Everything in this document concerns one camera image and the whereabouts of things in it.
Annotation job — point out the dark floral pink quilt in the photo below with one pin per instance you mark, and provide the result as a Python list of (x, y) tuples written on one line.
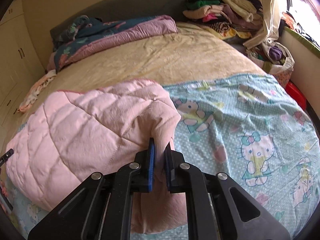
[(86, 36)]

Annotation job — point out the orange white small garment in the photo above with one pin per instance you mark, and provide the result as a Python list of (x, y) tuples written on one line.
[(35, 90)]

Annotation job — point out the cream wardrobe with black handles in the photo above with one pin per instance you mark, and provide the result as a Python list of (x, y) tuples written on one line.
[(20, 64)]

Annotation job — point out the beige curtain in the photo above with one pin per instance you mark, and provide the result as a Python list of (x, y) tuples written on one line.
[(271, 21)]

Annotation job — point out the green window sill cushion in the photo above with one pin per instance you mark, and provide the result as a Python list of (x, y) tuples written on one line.
[(288, 23)]

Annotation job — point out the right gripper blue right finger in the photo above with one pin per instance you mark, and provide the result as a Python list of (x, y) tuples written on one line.
[(169, 167)]

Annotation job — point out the pink quilted jacket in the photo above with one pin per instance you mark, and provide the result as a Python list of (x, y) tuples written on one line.
[(71, 135)]

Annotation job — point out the blue cartoon cat sheet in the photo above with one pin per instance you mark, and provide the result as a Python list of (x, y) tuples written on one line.
[(246, 126)]

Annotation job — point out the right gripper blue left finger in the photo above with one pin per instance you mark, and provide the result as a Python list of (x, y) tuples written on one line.
[(150, 163)]

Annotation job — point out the pile of assorted clothes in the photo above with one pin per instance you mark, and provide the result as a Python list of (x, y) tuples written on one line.
[(227, 18)]

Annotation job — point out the red box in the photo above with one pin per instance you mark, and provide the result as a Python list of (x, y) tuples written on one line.
[(296, 94)]

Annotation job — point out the floral bag of clothes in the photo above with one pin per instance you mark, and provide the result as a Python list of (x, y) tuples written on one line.
[(274, 59)]

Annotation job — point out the dark grey headboard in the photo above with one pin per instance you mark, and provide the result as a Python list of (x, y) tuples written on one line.
[(114, 10)]

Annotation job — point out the beige bed sheet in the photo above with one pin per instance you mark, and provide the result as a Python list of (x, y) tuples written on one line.
[(193, 53)]

